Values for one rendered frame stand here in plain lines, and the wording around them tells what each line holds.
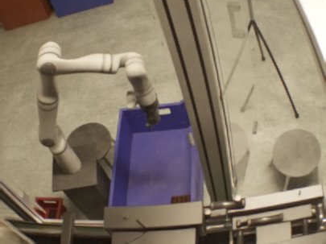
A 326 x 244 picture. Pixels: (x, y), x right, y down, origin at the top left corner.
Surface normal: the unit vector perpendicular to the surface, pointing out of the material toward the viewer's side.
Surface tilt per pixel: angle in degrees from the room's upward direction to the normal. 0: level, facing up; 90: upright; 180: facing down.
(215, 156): 90
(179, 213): 0
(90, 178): 0
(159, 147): 0
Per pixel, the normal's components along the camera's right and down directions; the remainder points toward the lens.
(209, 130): -0.04, 0.79
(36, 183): -0.23, -0.61
